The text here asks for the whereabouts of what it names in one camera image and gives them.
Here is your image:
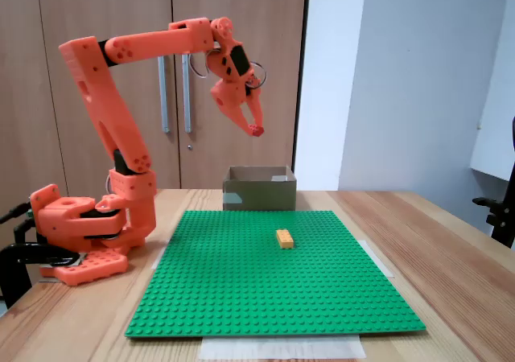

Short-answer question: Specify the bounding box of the open cardboard box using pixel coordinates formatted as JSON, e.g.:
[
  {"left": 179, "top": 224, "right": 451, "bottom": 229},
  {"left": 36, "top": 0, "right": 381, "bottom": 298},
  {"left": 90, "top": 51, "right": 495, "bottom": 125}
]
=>
[{"left": 222, "top": 165, "right": 298, "bottom": 212}]

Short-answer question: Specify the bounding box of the yellow lego block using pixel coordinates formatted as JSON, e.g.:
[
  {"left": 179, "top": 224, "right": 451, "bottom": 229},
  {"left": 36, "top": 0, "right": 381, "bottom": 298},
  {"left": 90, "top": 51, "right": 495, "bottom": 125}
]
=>
[{"left": 275, "top": 228, "right": 296, "bottom": 251}]

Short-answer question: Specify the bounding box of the green lego baseplate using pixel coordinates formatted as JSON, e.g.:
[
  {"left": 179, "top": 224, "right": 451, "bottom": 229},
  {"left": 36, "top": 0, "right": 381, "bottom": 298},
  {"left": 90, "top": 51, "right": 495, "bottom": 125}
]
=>
[{"left": 124, "top": 209, "right": 427, "bottom": 339}]

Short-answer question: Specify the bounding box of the wooden cabinet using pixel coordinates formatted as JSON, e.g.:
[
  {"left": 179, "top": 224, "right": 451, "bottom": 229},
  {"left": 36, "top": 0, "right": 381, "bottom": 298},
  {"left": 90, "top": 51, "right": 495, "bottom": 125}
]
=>
[{"left": 0, "top": 0, "right": 311, "bottom": 202}]

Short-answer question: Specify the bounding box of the wide masking tape strip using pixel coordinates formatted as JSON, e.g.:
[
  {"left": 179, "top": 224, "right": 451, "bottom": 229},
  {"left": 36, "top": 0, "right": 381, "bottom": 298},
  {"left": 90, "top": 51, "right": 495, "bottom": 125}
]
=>
[{"left": 200, "top": 335, "right": 366, "bottom": 361}]

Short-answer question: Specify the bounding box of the black table clamp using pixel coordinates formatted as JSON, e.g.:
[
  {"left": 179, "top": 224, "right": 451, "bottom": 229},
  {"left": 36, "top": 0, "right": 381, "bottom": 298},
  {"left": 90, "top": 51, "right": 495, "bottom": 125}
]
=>
[{"left": 0, "top": 201, "right": 84, "bottom": 310}]

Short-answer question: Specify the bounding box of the black stand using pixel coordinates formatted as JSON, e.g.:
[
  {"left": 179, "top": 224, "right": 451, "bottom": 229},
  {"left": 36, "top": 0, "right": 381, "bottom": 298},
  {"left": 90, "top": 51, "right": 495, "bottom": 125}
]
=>
[{"left": 472, "top": 115, "right": 515, "bottom": 250}]

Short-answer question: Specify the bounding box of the metal cabinet handle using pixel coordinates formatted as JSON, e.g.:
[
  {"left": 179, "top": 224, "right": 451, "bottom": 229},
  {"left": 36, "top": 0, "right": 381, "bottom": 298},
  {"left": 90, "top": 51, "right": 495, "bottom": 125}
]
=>
[
  {"left": 157, "top": 56, "right": 171, "bottom": 134},
  {"left": 181, "top": 54, "right": 193, "bottom": 134}
]

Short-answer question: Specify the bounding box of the gripper servo cable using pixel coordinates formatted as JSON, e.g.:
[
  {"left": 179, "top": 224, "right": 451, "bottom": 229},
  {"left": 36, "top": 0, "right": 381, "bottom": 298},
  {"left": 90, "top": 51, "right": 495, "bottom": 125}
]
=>
[{"left": 190, "top": 50, "right": 268, "bottom": 90}]

